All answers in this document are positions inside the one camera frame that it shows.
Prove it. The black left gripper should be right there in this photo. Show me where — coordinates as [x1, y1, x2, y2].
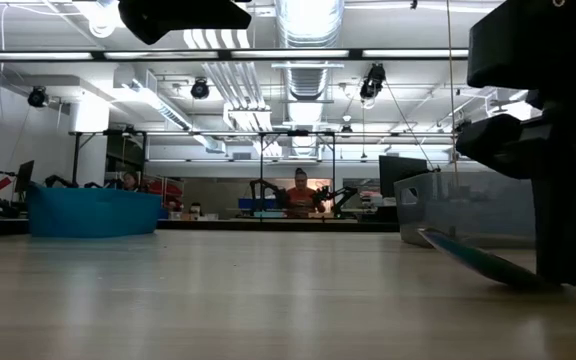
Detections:
[117, 0, 253, 46]

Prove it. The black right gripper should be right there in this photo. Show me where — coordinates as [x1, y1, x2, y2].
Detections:
[455, 0, 576, 181]

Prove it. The iridescent rainbow spoon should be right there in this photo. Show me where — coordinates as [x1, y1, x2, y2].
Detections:
[416, 227, 549, 291]

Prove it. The grey plastic bin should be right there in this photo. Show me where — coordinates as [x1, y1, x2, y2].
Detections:
[393, 171, 537, 249]

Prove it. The black ceiling spotlight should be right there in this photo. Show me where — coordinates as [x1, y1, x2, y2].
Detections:
[358, 62, 387, 102]
[190, 77, 211, 100]
[26, 85, 49, 109]

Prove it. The black monitor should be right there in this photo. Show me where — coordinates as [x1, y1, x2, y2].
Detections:
[13, 159, 36, 194]
[378, 154, 429, 199]

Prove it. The blue plastic bin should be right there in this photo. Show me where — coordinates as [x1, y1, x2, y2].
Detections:
[25, 182, 163, 239]

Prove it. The black aluminium table frame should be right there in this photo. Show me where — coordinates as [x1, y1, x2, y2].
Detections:
[0, 48, 470, 234]

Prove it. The silver ventilation duct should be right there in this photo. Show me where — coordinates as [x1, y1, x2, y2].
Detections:
[275, 0, 345, 157]

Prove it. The black background frame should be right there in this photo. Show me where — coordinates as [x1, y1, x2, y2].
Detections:
[70, 128, 462, 221]

